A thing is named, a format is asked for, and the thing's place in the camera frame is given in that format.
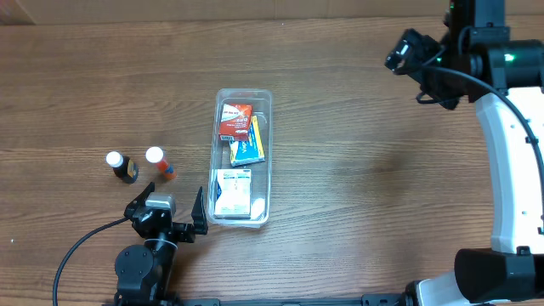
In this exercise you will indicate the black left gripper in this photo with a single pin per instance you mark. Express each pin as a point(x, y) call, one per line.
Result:
point(171, 227)

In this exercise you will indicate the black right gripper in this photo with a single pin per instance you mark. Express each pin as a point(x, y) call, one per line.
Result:
point(436, 85)

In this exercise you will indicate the orange tube white cap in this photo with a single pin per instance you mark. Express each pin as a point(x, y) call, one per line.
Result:
point(156, 156)

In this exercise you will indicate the dark bottle white cap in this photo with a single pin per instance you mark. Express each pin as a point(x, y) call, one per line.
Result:
point(123, 167)

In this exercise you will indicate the white medicine box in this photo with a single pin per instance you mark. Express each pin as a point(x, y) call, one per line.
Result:
point(233, 193)

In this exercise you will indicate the clear plastic container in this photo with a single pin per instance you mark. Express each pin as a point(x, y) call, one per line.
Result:
point(262, 107)

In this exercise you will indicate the blue VapoDrops box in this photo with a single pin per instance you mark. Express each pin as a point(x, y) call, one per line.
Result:
point(250, 151)

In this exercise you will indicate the red medicine box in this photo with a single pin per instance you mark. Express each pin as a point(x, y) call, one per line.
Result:
point(235, 122)

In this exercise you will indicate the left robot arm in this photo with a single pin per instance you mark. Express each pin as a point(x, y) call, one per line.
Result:
point(143, 271)

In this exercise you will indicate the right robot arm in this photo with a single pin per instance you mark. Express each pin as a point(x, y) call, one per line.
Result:
point(503, 79)

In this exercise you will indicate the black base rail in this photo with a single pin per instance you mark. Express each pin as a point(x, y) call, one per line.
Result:
point(365, 300)

